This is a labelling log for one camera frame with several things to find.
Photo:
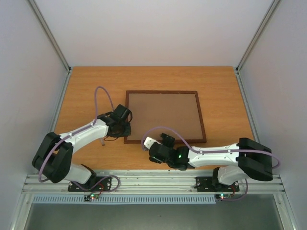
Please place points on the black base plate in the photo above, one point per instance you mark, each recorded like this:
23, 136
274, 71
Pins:
209, 184
94, 184

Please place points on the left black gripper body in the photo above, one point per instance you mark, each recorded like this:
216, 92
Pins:
123, 132

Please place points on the brown wooden picture frame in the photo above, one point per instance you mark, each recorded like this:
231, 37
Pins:
178, 110

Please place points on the right small circuit board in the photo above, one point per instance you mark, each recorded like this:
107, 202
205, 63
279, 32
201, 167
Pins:
223, 196

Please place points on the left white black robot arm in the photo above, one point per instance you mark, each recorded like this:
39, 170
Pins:
53, 158

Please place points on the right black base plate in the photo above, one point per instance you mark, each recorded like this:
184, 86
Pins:
209, 184

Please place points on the left small circuit board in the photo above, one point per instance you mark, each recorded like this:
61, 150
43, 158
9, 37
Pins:
91, 197

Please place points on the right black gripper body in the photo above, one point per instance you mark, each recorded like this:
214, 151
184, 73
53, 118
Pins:
158, 152

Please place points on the grey slotted cable duct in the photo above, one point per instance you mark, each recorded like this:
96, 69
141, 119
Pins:
124, 199

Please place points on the aluminium rail front beam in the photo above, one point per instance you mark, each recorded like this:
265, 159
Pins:
132, 182

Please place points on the aluminium corner post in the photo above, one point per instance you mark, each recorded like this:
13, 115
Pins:
38, 14
259, 31

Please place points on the small circuit board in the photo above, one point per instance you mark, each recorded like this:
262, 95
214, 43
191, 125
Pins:
91, 197
223, 196

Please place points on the left aluminium corner post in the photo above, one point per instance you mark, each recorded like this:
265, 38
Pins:
38, 14

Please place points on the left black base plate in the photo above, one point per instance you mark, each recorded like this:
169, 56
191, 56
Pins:
94, 184

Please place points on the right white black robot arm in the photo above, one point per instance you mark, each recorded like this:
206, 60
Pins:
239, 161

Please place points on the right aluminium corner post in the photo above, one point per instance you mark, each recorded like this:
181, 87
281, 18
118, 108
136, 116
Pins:
259, 31

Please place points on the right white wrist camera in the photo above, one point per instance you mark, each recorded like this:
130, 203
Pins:
148, 143

